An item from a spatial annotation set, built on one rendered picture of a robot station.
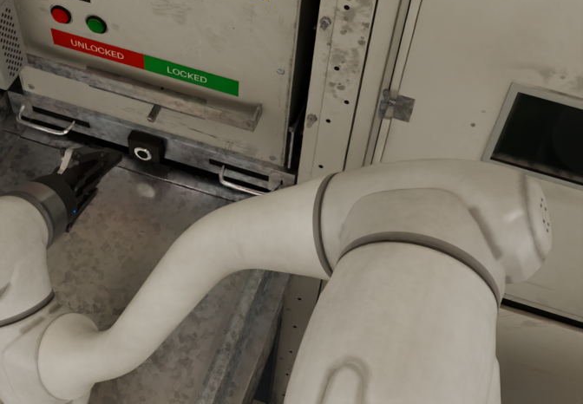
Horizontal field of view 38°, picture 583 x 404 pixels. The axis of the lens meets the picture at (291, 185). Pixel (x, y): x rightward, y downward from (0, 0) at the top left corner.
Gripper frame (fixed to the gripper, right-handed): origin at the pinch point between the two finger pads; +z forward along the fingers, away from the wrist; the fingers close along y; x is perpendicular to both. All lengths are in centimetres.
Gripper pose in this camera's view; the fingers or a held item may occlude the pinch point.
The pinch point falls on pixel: (104, 160)
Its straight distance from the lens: 132.6
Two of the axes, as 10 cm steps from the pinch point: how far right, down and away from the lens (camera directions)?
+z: 2.2, -3.5, 9.1
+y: -2.1, 8.9, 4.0
